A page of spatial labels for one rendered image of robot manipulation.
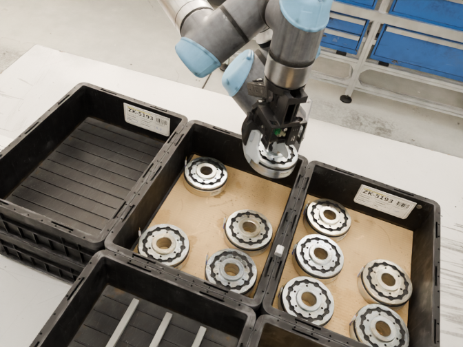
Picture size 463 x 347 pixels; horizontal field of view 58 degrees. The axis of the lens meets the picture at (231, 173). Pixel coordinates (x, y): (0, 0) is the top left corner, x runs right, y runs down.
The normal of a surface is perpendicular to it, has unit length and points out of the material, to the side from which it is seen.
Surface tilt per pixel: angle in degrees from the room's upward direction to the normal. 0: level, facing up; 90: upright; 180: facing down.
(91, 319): 0
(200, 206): 0
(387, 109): 0
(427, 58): 90
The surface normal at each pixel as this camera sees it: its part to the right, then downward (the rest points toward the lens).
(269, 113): 0.13, -0.67
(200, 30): -0.41, -0.25
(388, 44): -0.26, 0.69
